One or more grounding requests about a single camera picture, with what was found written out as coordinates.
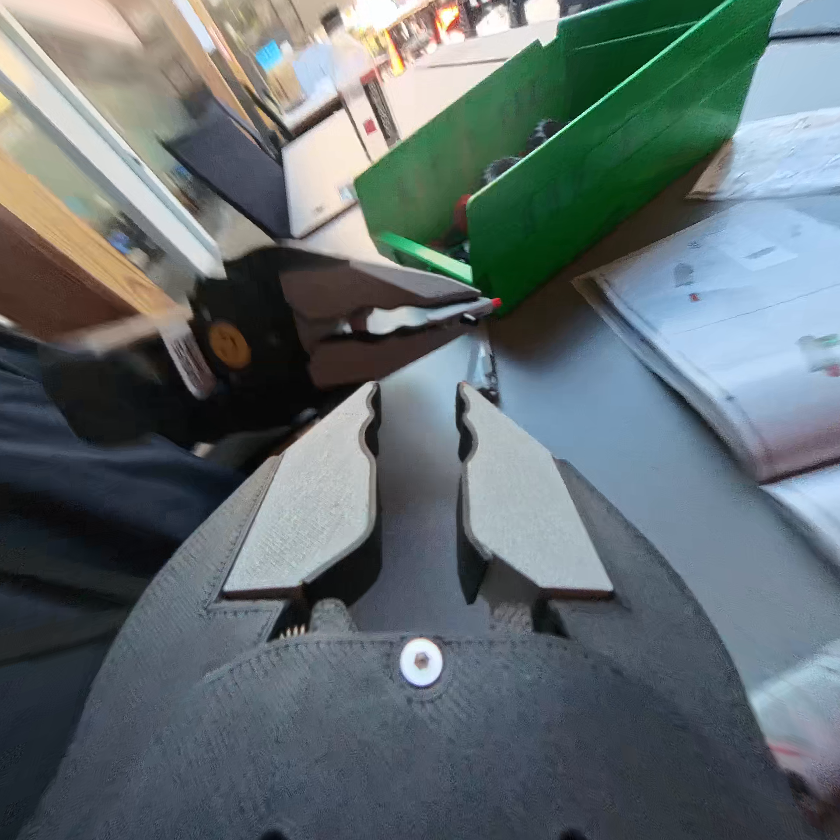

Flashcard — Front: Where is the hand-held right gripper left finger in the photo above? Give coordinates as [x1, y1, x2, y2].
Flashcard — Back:
[222, 381, 383, 599]

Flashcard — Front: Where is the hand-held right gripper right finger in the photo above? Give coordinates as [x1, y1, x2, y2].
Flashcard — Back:
[455, 382, 616, 601]

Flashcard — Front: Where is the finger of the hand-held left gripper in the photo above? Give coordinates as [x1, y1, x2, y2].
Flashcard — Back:
[279, 249, 484, 329]
[307, 315, 476, 389]

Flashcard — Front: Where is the grey lego beam red pin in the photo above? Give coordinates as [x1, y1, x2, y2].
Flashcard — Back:
[364, 297, 503, 336]

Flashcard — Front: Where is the small grey lego assembly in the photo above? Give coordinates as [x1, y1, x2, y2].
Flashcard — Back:
[462, 333, 501, 403]

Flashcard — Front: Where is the black lego gear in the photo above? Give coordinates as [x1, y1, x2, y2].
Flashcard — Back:
[524, 118, 567, 151]
[481, 156, 524, 189]

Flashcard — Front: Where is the white cabinet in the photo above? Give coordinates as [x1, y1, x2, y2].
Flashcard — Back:
[281, 107, 375, 238]

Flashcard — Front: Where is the dark flat panel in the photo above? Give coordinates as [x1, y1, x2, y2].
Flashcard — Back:
[163, 92, 291, 238]

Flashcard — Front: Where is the green plastic bin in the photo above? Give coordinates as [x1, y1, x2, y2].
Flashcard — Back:
[354, 0, 782, 317]

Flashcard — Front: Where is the open instruction booklet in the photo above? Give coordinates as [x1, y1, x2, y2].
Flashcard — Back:
[573, 196, 840, 568]

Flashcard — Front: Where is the clear plastic bag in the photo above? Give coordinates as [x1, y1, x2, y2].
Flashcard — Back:
[747, 640, 840, 818]

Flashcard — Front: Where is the printed paper sheet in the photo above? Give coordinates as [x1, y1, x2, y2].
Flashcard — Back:
[686, 107, 840, 202]

